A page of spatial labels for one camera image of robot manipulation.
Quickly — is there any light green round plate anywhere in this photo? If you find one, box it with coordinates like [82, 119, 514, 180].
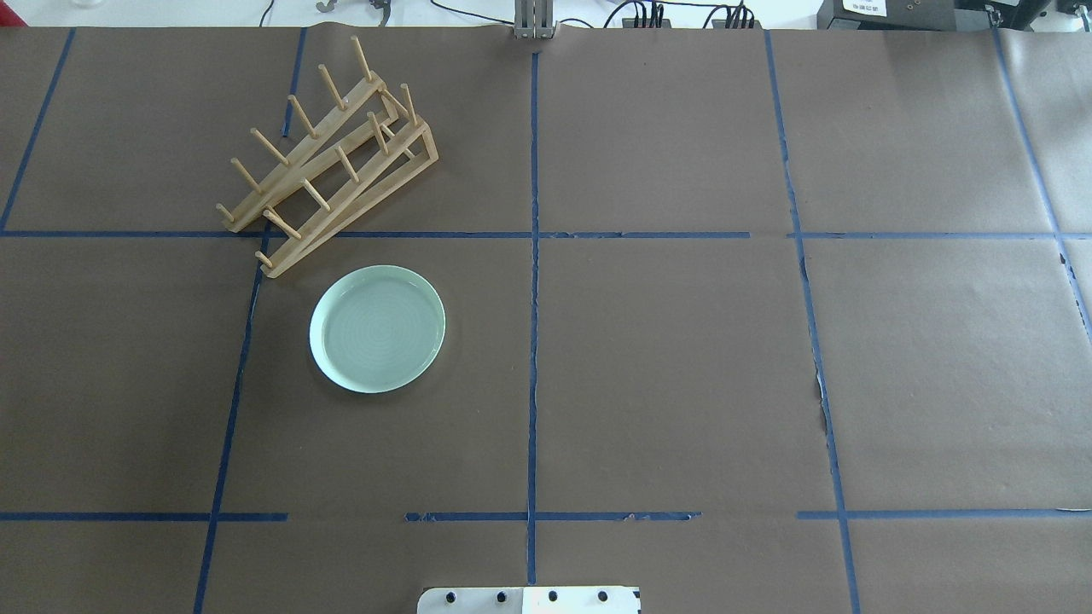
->
[309, 264, 447, 394]

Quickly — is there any wooden plate rack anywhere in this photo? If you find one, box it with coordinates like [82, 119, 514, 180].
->
[215, 35, 439, 278]

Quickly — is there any grey aluminium post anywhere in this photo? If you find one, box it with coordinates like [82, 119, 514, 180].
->
[514, 0, 556, 40]

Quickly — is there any white pedestal base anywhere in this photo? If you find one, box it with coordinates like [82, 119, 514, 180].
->
[416, 586, 642, 613]

